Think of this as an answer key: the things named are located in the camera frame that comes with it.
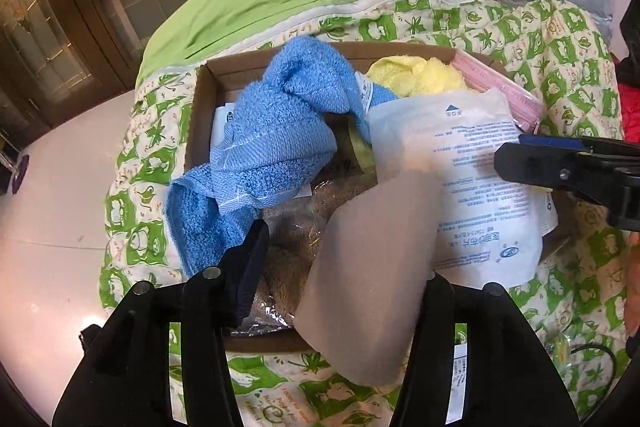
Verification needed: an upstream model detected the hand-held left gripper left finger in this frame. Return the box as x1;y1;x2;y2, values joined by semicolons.
52;219;271;427

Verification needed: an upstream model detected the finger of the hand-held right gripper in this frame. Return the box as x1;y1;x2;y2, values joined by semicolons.
517;134;640;168
492;142;626;208

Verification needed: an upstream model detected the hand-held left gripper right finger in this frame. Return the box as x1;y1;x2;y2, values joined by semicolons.
390;272;581;427

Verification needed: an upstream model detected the pink zip packet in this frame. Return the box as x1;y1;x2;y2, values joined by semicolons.
450;51;546;132

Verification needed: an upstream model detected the white paper packet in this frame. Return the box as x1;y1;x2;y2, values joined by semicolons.
367;88;558;285

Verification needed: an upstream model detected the cardboard box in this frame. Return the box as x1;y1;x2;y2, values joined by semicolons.
182;41;546;353

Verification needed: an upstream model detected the blue towel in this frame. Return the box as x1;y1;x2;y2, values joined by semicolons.
165;36;396;280

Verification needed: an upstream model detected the yellow towel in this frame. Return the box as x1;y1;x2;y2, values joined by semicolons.
362;54;468;98

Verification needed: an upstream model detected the person's right hand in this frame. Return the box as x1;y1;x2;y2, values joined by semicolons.
622;232;640;343

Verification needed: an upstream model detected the clear bag of brown fibre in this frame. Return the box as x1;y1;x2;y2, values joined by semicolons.
227;167;381;335

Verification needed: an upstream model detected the white plastic packet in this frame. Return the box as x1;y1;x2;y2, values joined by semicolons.
454;347;472;410

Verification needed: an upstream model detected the green printed blanket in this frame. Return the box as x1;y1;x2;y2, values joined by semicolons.
97;0;633;427

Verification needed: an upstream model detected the red cloth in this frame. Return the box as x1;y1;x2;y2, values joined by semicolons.
617;57;640;138

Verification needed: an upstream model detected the black cloth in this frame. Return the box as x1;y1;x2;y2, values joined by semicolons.
620;0;640;82

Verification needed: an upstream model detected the olive green cloth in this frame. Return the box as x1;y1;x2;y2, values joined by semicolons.
347;124;376;172

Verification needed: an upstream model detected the black bag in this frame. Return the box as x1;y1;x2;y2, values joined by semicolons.
79;324;103;353

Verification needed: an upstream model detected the purple object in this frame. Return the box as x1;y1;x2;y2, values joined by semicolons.
10;154;31;195

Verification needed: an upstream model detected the plain green bedsheet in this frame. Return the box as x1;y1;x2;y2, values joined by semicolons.
136;0;471;80

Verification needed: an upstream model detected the wooden glass door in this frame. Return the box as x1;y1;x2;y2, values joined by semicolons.
0;0;461;128

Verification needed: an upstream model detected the black cable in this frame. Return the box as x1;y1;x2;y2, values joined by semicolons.
567;344;618;413

